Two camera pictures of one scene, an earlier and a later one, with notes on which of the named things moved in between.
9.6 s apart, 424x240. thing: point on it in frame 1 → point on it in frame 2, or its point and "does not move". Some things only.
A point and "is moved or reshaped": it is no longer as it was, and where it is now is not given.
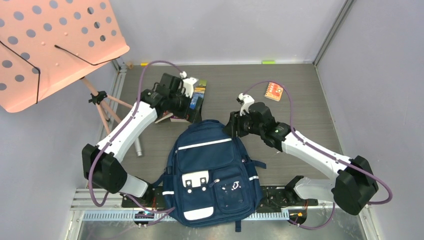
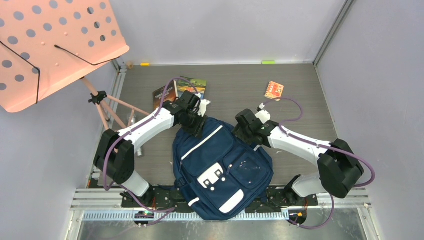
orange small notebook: x=273 y=92 does not move
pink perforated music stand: x=46 y=45 does not move
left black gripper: x=181 y=93 → x=197 y=131
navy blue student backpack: x=207 y=180 is moved or reshaped
